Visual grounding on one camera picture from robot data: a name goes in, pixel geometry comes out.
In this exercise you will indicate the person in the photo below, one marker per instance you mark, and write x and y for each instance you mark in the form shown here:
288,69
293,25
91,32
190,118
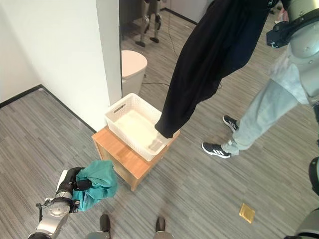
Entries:
269,109

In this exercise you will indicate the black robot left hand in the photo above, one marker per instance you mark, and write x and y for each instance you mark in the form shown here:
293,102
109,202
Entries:
68,180

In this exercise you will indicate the teal cloth garment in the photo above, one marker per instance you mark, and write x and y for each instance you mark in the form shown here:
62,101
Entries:
99,181

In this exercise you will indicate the robot right dark foot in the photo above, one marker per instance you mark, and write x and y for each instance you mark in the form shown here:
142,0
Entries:
160,224

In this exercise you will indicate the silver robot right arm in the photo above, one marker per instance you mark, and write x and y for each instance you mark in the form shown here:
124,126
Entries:
307,49

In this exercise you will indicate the robot left silver leg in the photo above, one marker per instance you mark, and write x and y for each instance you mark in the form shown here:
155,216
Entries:
98,235

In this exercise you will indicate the robot left dark foot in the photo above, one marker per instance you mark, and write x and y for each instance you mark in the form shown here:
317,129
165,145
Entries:
105,222

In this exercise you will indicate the robot dark foot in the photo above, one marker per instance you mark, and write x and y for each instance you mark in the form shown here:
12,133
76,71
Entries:
105,222
160,224

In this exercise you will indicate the robot silver leg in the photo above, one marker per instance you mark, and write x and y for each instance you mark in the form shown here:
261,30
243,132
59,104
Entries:
98,235
163,235

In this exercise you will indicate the black trousers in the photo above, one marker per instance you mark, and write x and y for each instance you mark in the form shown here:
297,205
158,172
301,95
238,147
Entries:
211,62

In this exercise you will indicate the white lidded trash bin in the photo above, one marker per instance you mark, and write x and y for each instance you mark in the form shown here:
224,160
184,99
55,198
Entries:
132,67

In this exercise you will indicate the humanoid robot in background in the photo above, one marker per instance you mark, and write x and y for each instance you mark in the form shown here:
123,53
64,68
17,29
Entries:
152,17

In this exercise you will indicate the white plastic laundry basket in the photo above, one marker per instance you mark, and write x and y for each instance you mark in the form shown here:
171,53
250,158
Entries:
129,122

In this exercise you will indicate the small wooden side table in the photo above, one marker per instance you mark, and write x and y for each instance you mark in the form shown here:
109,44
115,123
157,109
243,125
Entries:
129,159

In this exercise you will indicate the robot right silver leg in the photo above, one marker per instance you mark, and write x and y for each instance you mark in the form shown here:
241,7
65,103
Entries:
163,235

